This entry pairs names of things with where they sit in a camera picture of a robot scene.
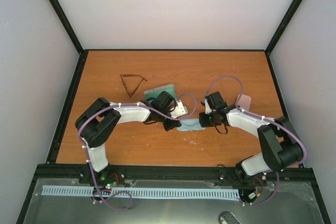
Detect blue cleaning cloth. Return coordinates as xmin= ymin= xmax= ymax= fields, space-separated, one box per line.
xmin=177 ymin=119 xmax=205 ymax=132

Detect pink glasses case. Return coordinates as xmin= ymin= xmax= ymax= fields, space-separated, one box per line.
xmin=236 ymin=94 xmax=252 ymax=111

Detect grey glasses case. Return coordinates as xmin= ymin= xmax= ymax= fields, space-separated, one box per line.
xmin=143 ymin=83 xmax=177 ymax=100

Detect brown sunglasses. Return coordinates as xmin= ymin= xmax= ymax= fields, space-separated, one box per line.
xmin=120 ymin=74 xmax=147 ymax=98

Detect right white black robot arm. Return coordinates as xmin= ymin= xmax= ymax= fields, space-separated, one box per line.
xmin=199 ymin=92 xmax=306 ymax=184

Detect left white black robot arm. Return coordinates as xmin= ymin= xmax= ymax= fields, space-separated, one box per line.
xmin=75 ymin=91 xmax=188 ymax=184

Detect black oval remote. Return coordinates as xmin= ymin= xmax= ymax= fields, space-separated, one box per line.
xmin=218 ymin=211 xmax=240 ymax=224

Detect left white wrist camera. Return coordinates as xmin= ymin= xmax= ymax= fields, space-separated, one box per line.
xmin=171 ymin=100 xmax=188 ymax=118

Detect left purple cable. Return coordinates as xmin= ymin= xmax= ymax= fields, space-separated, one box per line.
xmin=78 ymin=93 xmax=199 ymax=210

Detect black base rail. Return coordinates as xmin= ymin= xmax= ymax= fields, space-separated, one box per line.
xmin=34 ymin=163 xmax=316 ymax=185

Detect blue slotted cable duct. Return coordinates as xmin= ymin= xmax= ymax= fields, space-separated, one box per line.
xmin=40 ymin=185 xmax=240 ymax=201

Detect right black frame post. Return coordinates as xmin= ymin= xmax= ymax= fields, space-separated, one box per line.
xmin=265 ymin=0 xmax=303 ymax=56

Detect black frame post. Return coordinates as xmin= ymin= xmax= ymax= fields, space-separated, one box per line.
xmin=265 ymin=0 xmax=303 ymax=56
xmin=49 ymin=0 xmax=84 ymax=55

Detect left black frame post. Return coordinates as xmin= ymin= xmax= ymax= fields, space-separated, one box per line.
xmin=49 ymin=0 xmax=84 ymax=55

